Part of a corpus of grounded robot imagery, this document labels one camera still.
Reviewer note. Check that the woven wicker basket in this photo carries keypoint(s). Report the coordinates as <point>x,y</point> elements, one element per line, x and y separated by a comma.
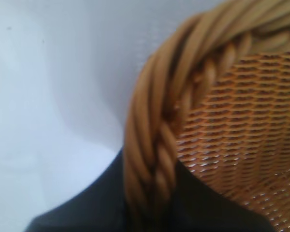
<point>232,108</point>

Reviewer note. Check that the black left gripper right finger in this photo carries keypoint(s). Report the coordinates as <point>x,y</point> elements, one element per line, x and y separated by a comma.
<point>203,212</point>

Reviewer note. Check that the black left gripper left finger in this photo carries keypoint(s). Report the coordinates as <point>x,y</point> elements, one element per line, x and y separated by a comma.
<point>87,212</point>

